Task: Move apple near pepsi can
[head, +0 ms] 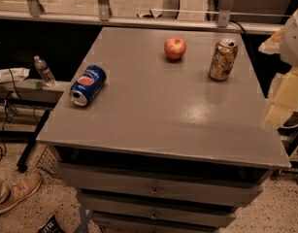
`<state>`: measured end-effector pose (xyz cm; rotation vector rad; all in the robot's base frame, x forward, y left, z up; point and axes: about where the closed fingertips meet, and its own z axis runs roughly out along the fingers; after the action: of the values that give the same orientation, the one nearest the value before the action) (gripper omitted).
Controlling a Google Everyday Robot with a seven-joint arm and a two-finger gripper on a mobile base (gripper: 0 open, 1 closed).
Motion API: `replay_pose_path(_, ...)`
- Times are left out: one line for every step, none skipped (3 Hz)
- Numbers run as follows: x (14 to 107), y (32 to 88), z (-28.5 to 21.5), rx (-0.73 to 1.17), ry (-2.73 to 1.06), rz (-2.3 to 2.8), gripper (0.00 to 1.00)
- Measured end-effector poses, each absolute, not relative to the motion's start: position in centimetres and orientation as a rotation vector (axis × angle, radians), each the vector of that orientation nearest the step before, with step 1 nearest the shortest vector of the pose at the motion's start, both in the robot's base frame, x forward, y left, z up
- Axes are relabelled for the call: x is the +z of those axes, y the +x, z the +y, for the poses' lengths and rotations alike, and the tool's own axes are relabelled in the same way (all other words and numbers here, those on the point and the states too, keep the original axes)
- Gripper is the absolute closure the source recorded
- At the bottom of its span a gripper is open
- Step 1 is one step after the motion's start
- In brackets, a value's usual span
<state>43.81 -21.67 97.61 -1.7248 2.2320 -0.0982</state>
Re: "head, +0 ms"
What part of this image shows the blue pepsi can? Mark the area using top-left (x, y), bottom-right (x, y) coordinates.
top-left (69, 65), bottom-right (107, 107)

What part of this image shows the grey drawer cabinet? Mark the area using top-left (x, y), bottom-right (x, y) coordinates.
top-left (38, 27), bottom-right (289, 233)

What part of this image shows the white crumpled cloth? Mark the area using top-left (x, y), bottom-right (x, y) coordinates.
top-left (0, 68), bottom-right (30, 83)

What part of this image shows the gold soda can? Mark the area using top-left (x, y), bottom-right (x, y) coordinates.
top-left (209, 39), bottom-right (238, 82)

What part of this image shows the wire mesh basket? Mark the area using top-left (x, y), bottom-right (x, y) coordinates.
top-left (36, 147), bottom-right (59, 179)

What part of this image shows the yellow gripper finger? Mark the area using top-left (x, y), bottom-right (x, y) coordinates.
top-left (264, 67), bottom-right (298, 126)
top-left (258, 29), bottom-right (282, 54)

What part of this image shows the low grey shelf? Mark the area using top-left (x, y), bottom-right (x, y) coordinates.
top-left (0, 79), bottom-right (70, 103)

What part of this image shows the black table leg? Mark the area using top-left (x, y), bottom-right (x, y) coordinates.
top-left (17, 111), bottom-right (50, 173)

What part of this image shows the black printed bag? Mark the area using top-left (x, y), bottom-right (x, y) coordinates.
top-left (37, 215), bottom-right (65, 233)

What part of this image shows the red apple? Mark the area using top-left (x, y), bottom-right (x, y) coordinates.
top-left (164, 37), bottom-right (186, 60)

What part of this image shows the tan sneaker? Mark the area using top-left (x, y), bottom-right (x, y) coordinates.
top-left (0, 172), bottom-right (43, 214)

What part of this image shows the black cable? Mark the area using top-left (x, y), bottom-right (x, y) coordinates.
top-left (0, 68), bottom-right (43, 167)

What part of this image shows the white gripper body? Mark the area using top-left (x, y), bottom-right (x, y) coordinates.
top-left (280, 9), bottom-right (298, 67)

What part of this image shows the clear plastic water bottle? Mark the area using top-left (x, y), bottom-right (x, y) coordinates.
top-left (34, 55), bottom-right (56, 86)

